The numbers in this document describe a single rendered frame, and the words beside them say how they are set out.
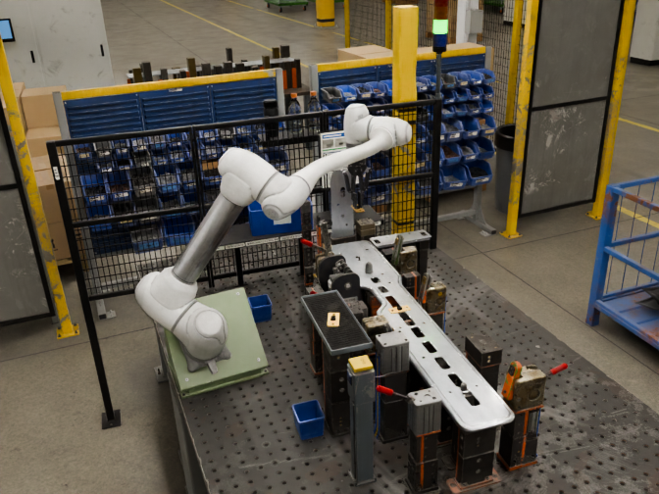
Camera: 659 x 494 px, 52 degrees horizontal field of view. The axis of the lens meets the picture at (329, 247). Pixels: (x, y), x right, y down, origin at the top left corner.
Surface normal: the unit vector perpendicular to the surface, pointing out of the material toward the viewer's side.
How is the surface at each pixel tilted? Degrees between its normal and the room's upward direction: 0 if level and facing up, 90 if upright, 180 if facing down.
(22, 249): 92
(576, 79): 92
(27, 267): 92
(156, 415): 0
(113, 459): 0
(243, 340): 42
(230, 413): 0
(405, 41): 90
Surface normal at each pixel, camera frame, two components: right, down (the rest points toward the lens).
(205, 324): 0.34, -0.36
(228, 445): -0.04, -0.90
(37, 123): 0.30, 0.40
